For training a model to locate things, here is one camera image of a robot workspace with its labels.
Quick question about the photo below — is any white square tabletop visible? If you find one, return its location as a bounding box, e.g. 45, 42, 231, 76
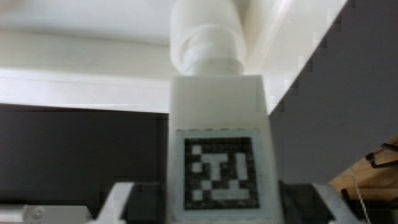
0, 0, 349, 113

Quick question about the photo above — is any white leg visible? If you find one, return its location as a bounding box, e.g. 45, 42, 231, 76
166, 0, 285, 224

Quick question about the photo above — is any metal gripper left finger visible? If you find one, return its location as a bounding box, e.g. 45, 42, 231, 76
94, 182, 164, 224

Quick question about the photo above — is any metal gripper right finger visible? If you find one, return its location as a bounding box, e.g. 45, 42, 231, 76
283, 183, 366, 224

